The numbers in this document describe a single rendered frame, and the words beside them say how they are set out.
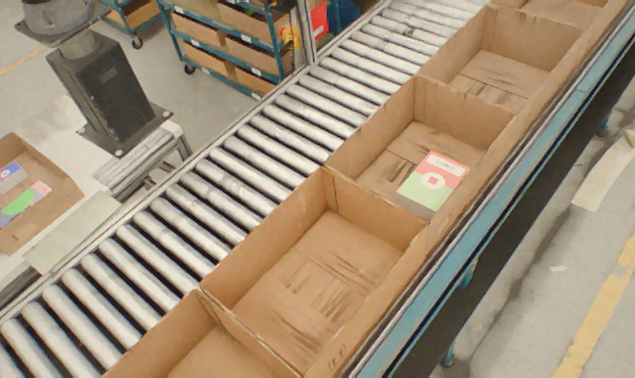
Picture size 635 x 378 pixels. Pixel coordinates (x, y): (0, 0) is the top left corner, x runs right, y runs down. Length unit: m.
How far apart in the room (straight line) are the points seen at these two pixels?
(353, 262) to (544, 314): 1.16
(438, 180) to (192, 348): 0.69
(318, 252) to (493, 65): 0.85
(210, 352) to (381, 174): 0.62
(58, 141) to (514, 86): 1.57
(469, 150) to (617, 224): 1.23
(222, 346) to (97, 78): 0.96
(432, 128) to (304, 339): 0.70
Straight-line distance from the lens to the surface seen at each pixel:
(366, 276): 1.15
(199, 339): 1.16
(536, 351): 2.10
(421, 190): 1.21
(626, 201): 2.60
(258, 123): 1.75
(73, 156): 1.93
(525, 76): 1.65
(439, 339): 1.39
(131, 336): 1.40
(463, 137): 1.41
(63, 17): 1.63
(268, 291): 1.16
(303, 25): 1.84
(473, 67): 1.66
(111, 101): 1.77
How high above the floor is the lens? 1.90
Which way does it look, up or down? 50 degrees down
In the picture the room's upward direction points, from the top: 11 degrees counter-clockwise
